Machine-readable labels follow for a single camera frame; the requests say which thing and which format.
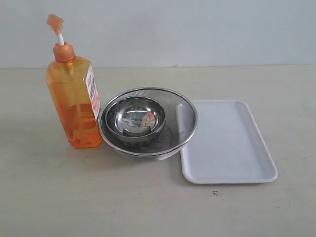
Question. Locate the orange pump soap bottle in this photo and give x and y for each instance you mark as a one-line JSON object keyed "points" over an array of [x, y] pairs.
{"points": [[73, 89]]}

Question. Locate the small stainless steel bowl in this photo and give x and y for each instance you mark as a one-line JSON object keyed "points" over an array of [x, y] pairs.
{"points": [[135, 119]]}

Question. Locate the steel mesh strainer basket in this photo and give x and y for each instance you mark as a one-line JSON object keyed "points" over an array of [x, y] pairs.
{"points": [[181, 124]]}

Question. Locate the white rectangular plastic tray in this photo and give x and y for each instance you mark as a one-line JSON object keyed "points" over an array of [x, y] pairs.
{"points": [[227, 146]]}

